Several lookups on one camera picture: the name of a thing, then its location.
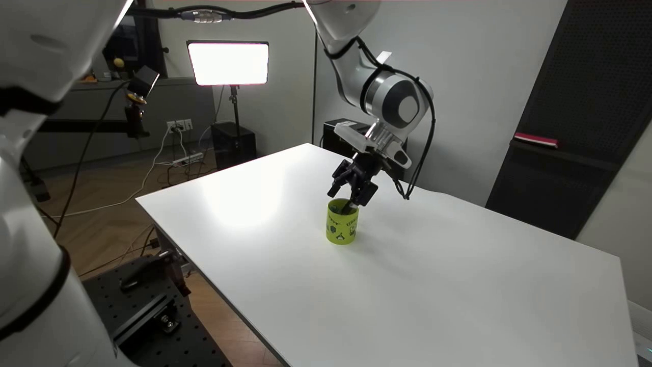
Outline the small black box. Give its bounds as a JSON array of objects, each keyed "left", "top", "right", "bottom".
[{"left": 210, "top": 121, "right": 259, "bottom": 170}]

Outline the black camera cable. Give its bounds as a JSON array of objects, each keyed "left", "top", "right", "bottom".
[{"left": 49, "top": 84, "right": 131, "bottom": 249}]

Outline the black perforated breadboard base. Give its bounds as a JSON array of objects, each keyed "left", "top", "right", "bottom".
[{"left": 80, "top": 252, "right": 236, "bottom": 367}]

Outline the pink label strip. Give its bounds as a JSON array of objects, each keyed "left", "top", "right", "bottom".
[{"left": 513, "top": 131, "right": 563, "bottom": 150}]

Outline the black computer case, white label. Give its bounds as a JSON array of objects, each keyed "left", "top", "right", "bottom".
[{"left": 321, "top": 117, "right": 369, "bottom": 161}]

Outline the white power strip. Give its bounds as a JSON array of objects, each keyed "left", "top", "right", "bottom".
[{"left": 169, "top": 150, "right": 205, "bottom": 169}]

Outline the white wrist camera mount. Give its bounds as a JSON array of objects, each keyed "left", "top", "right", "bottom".
[{"left": 347, "top": 121, "right": 413, "bottom": 170}]

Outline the black table leg bracket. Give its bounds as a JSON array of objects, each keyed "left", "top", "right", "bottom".
[{"left": 121, "top": 247, "right": 194, "bottom": 334}]

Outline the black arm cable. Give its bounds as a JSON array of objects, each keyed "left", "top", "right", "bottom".
[{"left": 387, "top": 76, "right": 438, "bottom": 201}]

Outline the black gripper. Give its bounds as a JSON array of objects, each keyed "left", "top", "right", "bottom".
[{"left": 327, "top": 152, "right": 380, "bottom": 207}]

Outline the gray background desk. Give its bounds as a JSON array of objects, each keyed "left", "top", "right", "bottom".
[{"left": 22, "top": 78, "right": 220, "bottom": 170}]

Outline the bright LED light panel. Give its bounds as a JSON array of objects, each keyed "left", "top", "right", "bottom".
[{"left": 185, "top": 39, "right": 271, "bottom": 87}]

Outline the yellow-green mug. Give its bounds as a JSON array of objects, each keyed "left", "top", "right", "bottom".
[{"left": 324, "top": 197, "right": 361, "bottom": 247}]

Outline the black camera on mount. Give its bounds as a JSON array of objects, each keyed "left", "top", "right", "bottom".
[{"left": 128, "top": 64, "right": 163, "bottom": 103}]

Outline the white floor cable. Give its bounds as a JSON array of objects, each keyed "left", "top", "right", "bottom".
[{"left": 68, "top": 128, "right": 179, "bottom": 220}]

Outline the black light stand pole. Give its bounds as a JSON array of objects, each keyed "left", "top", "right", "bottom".
[{"left": 229, "top": 86, "right": 243, "bottom": 128}]

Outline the tall black cabinet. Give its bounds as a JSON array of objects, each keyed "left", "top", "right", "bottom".
[{"left": 484, "top": 0, "right": 652, "bottom": 241}]

